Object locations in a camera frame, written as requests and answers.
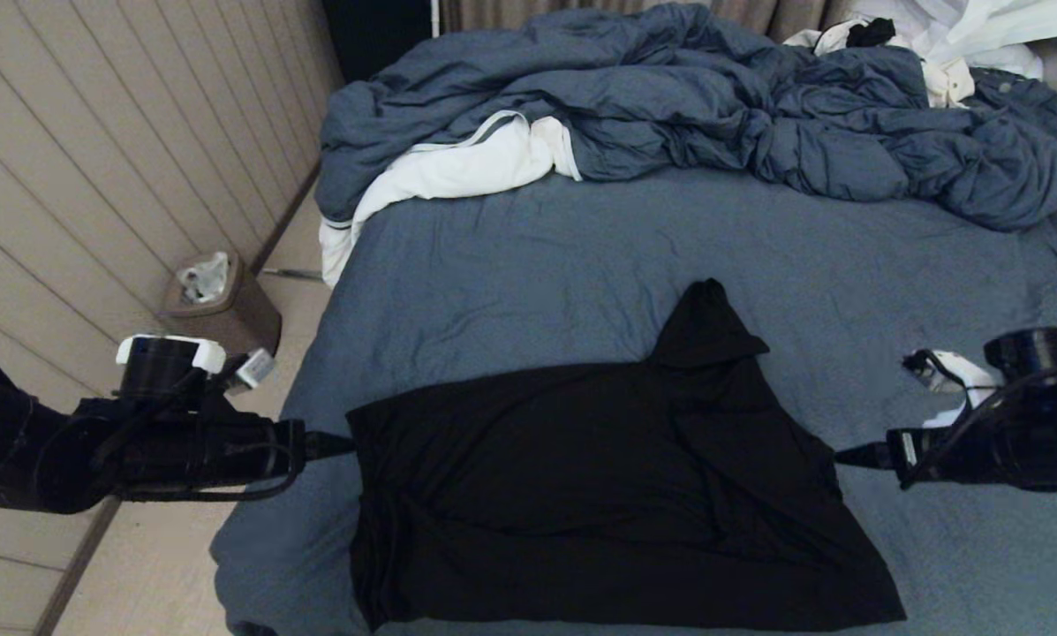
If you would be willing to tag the small black garment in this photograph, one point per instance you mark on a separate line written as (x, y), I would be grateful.
(871, 33)

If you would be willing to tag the white quilt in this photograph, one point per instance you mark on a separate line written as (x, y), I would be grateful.
(457, 166)

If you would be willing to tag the bed with blue sheet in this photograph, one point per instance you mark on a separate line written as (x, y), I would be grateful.
(537, 265)

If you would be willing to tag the crumpled blue duvet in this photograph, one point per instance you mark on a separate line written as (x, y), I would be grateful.
(669, 93)

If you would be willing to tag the beige curtain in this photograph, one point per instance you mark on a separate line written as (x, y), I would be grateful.
(493, 13)

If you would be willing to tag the white crumpled garment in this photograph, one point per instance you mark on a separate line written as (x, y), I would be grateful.
(978, 25)

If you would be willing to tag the brown trash bin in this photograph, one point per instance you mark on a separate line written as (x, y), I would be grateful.
(250, 318)

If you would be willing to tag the dark cabinet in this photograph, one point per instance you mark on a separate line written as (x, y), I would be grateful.
(373, 40)

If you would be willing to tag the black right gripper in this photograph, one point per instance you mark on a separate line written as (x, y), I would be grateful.
(970, 455)

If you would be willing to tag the black t-shirt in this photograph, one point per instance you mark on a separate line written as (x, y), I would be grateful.
(581, 495)

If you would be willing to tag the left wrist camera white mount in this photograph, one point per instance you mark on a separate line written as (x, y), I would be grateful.
(206, 353)

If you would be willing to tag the cream buttoned shirt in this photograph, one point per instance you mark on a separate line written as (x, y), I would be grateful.
(947, 84)

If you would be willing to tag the dark blue denim garment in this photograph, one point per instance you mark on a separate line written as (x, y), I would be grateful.
(1027, 95)

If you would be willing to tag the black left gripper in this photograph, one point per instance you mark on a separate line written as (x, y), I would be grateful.
(192, 450)

